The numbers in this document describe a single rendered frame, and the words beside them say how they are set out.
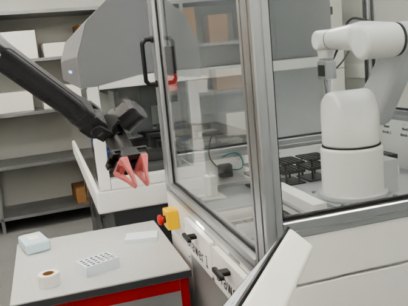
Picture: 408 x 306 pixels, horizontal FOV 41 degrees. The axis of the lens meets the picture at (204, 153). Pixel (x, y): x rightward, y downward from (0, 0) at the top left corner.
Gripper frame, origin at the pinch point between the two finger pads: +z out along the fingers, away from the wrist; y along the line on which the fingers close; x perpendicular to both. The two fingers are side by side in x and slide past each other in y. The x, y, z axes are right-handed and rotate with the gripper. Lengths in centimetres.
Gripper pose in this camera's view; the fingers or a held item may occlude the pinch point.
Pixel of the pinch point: (141, 183)
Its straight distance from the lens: 135.7
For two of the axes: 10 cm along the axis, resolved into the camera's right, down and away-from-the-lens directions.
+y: 7.9, -1.4, 5.9
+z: 4.8, 7.4, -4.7
